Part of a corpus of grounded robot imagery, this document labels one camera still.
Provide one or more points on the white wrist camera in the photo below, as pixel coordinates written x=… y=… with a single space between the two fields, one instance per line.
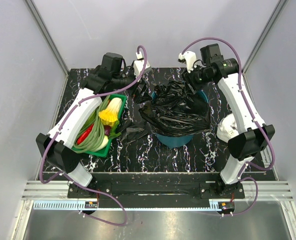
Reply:
x=138 y=66
x=189 y=59

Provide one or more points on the green vegetable basket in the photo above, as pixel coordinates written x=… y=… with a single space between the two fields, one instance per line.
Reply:
x=105 y=150

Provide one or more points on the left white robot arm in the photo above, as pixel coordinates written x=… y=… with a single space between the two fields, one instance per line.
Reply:
x=56 y=147

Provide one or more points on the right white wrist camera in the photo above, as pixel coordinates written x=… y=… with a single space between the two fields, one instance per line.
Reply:
x=189 y=59

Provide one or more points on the red chili pepper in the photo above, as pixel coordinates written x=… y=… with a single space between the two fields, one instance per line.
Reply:
x=85 y=134

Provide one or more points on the teal trash bin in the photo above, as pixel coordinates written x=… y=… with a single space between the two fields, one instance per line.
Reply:
x=175 y=142

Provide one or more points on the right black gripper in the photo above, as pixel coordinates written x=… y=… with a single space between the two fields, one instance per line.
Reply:
x=188 y=77

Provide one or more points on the yellow white napa cabbage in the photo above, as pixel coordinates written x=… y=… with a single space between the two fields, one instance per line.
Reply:
x=109 y=115

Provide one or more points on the aluminium frame rail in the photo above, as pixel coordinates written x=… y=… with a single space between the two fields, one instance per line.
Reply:
x=270 y=190

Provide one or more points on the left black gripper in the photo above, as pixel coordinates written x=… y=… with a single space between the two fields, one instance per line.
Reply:
x=131 y=72

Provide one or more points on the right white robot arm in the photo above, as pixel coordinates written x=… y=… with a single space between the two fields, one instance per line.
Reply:
x=253 y=133

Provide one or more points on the white round vegetable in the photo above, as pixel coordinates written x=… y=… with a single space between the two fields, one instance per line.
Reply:
x=103 y=144

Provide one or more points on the black trash bag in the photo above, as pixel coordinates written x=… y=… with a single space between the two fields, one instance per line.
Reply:
x=132 y=131
x=176 y=110

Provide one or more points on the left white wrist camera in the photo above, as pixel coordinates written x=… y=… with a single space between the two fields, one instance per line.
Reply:
x=138 y=66

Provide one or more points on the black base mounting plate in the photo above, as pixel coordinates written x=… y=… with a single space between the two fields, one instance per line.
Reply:
x=197 y=185

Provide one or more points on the purple onion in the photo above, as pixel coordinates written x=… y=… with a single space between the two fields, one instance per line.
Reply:
x=107 y=130

